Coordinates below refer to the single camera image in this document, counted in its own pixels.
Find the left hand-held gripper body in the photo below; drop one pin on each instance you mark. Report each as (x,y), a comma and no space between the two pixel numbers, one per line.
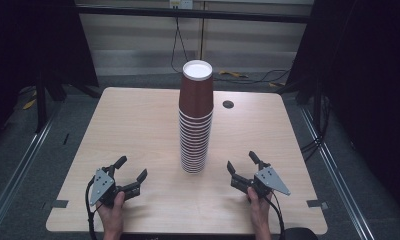
(101,185)

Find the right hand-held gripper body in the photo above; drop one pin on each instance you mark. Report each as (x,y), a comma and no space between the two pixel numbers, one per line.
(269,178)

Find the stack of brown paper cups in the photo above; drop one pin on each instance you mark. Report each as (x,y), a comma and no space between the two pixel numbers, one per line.
(196,100)

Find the person's left hand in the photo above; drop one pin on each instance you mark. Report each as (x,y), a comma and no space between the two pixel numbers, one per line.
(113,218)

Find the person's right hand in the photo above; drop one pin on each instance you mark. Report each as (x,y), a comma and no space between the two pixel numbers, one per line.
(261,213)

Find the grey tape piece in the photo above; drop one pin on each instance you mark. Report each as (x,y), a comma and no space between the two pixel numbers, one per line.
(59,203)
(316,204)

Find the small black tape strip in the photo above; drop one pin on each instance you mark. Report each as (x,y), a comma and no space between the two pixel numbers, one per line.
(66,139)

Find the black rounded object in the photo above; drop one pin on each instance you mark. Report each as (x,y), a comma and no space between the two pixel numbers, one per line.
(299,234)

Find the yellow tape piece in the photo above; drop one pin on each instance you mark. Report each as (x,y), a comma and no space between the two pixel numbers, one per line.
(276,84)
(29,104)
(231,73)

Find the black curtain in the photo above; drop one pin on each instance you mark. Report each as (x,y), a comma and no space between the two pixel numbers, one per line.
(28,40)
(364,66)

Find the black horizontal bar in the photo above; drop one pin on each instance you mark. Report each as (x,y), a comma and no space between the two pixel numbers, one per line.
(188,14)

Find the metal floor rail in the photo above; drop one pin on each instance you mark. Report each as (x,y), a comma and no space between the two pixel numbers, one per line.
(338,176)
(18,173)

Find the white wall socket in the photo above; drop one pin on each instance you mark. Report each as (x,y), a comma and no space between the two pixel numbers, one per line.
(181,4)

